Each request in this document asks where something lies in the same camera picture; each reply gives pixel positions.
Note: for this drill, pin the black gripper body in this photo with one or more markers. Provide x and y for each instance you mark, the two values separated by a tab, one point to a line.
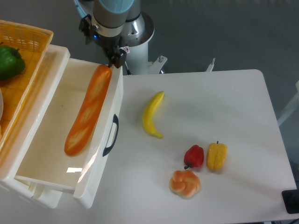
109	44

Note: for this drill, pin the long orange baguette bread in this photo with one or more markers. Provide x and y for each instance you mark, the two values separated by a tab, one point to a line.
89	112

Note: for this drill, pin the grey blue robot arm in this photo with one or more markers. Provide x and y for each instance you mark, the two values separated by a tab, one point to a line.
103	21

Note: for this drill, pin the open white upper drawer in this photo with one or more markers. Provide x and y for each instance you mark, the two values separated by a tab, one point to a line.
45	160

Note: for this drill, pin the round knotted bread roll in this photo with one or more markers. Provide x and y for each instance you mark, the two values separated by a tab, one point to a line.
184	183

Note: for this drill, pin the yellow banana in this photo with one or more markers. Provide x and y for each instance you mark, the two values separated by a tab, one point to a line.
148	114

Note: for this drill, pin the yellow woven plastic basket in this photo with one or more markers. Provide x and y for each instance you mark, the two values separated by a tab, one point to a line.
32	43

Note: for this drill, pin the green bell pepper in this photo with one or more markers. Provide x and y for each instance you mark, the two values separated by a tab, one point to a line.
11	62

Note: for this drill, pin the red bell pepper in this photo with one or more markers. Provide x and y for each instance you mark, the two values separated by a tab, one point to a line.
194	157

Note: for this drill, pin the yellow bell pepper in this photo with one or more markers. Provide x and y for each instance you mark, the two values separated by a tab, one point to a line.
216	156

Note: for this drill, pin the black device at table edge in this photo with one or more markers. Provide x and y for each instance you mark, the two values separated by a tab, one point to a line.
291	200

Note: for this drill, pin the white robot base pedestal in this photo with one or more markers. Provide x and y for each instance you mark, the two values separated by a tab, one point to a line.
134	39

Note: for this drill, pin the dark blue drawer handle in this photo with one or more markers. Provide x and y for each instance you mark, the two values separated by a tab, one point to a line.
112	136

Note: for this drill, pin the white drawer cabinet frame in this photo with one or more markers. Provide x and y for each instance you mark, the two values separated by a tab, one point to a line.
22	133

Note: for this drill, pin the white frame at right edge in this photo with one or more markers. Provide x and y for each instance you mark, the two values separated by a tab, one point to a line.
290	107

